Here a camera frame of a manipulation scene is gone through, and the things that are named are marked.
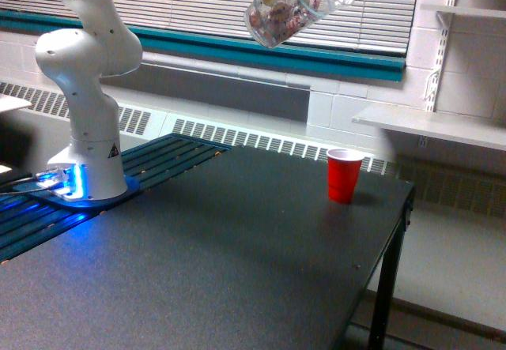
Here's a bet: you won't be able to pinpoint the clear plastic cup with candies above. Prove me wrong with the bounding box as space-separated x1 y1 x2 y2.
244 0 353 48

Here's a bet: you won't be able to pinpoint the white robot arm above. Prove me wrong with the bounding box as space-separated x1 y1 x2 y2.
36 0 142 202

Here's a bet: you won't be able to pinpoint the red plastic cup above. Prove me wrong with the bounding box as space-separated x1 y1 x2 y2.
327 149 364 204

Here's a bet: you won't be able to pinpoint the white baseboard radiator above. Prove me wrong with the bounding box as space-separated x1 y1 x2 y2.
0 81 398 176

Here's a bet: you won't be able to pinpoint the teal window sill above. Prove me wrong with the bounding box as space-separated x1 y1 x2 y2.
0 9 407 83

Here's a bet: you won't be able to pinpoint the white window blinds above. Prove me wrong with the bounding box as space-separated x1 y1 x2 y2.
1 0 416 55

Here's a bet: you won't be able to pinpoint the black table leg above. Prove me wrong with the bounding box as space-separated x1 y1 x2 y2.
367 188 416 349

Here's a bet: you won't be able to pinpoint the blue slotted mounting plate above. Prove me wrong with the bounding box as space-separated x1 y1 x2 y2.
1 134 231 262

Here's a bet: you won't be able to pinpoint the white board at left edge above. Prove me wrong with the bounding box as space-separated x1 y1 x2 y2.
0 94 32 114

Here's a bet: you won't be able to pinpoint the white shelf bracket rail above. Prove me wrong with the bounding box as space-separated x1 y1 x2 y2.
422 0 456 112

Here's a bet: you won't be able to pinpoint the white lower wall shelf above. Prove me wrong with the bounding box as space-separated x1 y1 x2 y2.
353 105 505 151

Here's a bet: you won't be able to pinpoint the white wall shelf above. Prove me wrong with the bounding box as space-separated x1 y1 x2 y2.
353 105 505 151
421 4 506 19

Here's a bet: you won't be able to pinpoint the black cable at base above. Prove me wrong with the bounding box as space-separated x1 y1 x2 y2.
0 172 44 198

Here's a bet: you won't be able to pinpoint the white upper wall shelf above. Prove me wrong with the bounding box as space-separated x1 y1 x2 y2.
421 4 506 19

